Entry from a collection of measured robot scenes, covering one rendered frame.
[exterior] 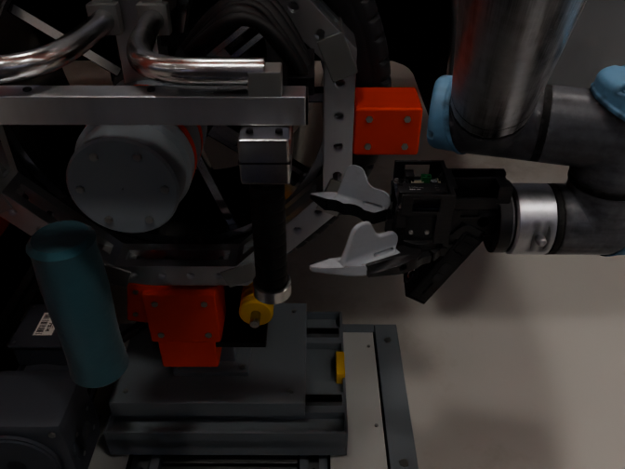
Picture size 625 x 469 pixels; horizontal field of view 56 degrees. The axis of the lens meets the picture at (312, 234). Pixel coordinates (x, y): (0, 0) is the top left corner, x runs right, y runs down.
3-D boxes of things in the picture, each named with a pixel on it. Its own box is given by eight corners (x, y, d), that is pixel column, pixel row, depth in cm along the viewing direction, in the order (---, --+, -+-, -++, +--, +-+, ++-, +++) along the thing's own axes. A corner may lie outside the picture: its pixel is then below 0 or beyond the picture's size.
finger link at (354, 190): (324, 149, 68) (397, 170, 64) (323, 194, 71) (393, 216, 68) (310, 160, 66) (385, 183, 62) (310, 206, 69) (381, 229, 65)
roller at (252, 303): (281, 234, 123) (280, 210, 120) (272, 337, 99) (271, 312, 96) (253, 234, 123) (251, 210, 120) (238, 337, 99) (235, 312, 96)
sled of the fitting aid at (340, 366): (340, 335, 155) (341, 307, 149) (346, 458, 126) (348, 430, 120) (149, 334, 155) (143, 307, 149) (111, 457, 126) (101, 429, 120)
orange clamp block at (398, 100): (350, 131, 87) (411, 131, 87) (352, 156, 81) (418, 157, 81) (352, 86, 83) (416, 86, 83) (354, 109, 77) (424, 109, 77)
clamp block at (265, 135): (294, 143, 66) (293, 98, 63) (291, 186, 58) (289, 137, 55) (247, 143, 66) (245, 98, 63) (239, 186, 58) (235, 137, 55)
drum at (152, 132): (215, 155, 89) (206, 63, 80) (191, 240, 71) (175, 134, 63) (121, 155, 89) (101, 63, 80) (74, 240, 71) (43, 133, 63)
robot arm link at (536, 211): (525, 227, 68) (548, 273, 61) (485, 227, 68) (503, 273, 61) (540, 169, 63) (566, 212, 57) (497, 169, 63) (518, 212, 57)
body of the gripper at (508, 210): (387, 158, 63) (501, 158, 63) (381, 225, 68) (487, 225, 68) (395, 197, 56) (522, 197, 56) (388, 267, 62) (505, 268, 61)
